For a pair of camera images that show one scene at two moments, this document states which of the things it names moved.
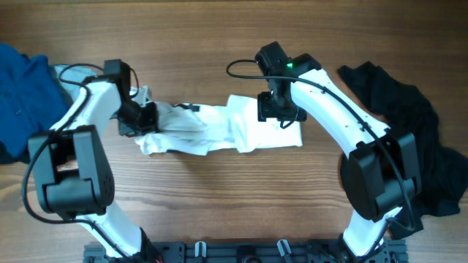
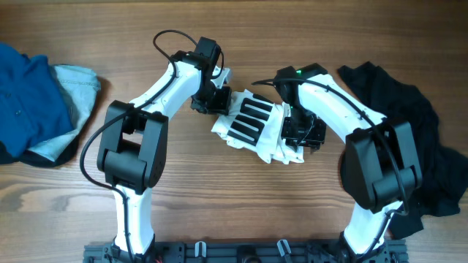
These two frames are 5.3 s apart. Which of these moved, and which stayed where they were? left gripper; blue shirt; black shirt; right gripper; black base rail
Moved: left gripper; right gripper
Stayed: black base rail; black shirt; blue shirt
